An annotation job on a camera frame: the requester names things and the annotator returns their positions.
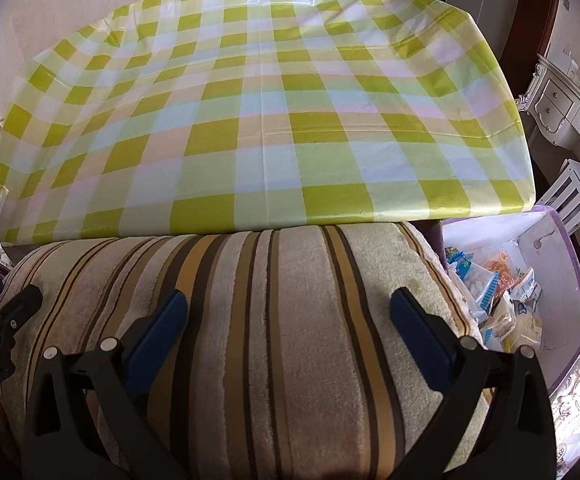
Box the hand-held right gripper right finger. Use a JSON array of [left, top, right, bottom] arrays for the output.
[[389, 287, 556, 480]]

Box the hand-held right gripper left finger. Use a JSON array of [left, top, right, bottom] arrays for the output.
[[24, 290, 191, 480]]

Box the heap of assorted snack packets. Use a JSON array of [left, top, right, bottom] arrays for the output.
[[444, 241, 543, 353]]

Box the clear purple-rimmed storage box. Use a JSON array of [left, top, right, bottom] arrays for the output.
[[440, 205, 580, 396]]

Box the striped beige sofa cover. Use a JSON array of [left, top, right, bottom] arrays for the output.
[[0, 222, 491, 480]]

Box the white slatted stool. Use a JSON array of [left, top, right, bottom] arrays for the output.
[[545, 159, 580, 233]]

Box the green checkered plastic tablecloth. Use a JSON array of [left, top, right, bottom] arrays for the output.
[[0, 0, 536, 246]]

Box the white ornate dressing table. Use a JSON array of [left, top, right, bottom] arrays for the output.
[[515, 30, 580, 201]]

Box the small white box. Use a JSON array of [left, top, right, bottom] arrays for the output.
[[562, 50, 580, 81]]

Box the dark wooden door frame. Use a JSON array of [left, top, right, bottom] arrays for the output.
[[500, 0, 563, 96]]

